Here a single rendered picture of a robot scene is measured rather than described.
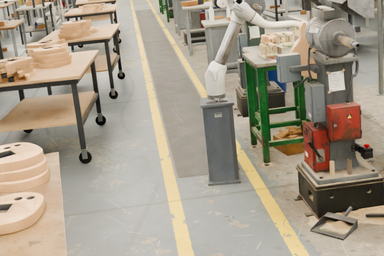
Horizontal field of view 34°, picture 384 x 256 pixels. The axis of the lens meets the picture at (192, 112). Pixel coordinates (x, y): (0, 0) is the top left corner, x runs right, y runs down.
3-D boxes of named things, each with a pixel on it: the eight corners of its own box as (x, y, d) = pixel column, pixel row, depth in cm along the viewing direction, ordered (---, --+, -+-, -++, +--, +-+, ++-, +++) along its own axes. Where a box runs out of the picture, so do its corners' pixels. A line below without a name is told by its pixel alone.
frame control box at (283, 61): (315, 91, 448) (313, 56, 442) (286, 95, 447) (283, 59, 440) (305, 84, 472) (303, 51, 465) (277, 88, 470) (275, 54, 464)
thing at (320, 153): (326, 163, 443) (325, 139, 438) (309, 165, 442) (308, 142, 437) (324, 162, 446) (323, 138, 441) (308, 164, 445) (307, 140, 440)
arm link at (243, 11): (257, 10, 502) (255, 9, 515) (238, -2, 499) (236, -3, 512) (248, 24, 505) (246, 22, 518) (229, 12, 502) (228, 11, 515)
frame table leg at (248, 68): (257, 147, 612) (250, 56, 590) (252, 148, 612) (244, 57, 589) (256, 146, 617) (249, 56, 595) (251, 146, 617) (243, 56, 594)
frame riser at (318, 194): (394, 210, 446) (392, 177, 440) (310, 222, 441) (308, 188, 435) (366, 184, 495) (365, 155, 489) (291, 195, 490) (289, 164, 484)
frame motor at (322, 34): (358, 55, 428) (356, 18, 421) (319, 60, 426) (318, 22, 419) (338, 47, 467) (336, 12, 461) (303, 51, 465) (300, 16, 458)
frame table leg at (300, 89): (307, 140, 616) (302, 50, 594) (302, 142, 616) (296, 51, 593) (306, 139, 621) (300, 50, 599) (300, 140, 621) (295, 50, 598)
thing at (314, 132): (330, 170, 447) (328, 121, 438) (313, 172, 446) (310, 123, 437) (319, 159, 472) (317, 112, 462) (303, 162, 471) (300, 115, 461)
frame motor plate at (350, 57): (359, 60, 424) (359, 55, 424) (324, 64, 423) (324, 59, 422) (341, 52, 459) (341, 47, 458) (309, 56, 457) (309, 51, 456)
